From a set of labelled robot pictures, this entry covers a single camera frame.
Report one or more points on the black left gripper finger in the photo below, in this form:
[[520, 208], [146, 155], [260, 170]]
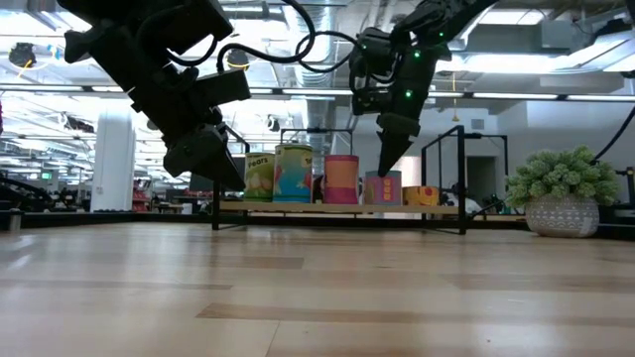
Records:
[[198, 154]]

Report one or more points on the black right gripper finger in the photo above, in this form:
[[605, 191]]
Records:
[[394, 144]]

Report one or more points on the pink teal corn can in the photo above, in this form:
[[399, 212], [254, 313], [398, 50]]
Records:
[[383, 191]]

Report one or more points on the short orange yellow can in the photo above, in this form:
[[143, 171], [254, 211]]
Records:
[[420, 197]]

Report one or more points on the pink and orange can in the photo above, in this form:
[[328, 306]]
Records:
[[341, 181]]

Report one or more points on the green pears label can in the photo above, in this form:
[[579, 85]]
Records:
[[259, 178]]

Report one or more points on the tall blue teal can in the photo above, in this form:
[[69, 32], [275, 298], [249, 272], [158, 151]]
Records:
[[292, 173]]

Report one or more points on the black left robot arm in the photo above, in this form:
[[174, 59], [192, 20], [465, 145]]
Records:
[[149, 15]]

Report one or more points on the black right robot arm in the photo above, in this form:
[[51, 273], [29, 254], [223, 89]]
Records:
[[446, 15]]

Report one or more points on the black monitor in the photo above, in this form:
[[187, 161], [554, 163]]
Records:
[[201, 184]]

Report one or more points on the white pillar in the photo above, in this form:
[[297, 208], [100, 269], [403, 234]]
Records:
[[113, 168]]

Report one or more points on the succulent in white pot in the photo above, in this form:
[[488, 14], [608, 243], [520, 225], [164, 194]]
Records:
[[563, 218]]

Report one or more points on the grey metal cylinder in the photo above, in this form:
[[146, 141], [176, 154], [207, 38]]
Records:
[[12, 220]]

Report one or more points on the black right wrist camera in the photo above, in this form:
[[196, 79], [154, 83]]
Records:
[[369, 101]]

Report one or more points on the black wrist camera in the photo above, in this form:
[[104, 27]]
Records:
[[369, 101], [223, 88]]

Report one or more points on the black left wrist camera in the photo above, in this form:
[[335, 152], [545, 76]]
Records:
[[223, 88]]

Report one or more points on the wooden shelf with black frame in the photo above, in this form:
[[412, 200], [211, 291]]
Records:
[[347, 209]]

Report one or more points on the black ceiling-hung camera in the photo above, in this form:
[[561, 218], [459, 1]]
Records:
[[22, 53], [238, 58]]

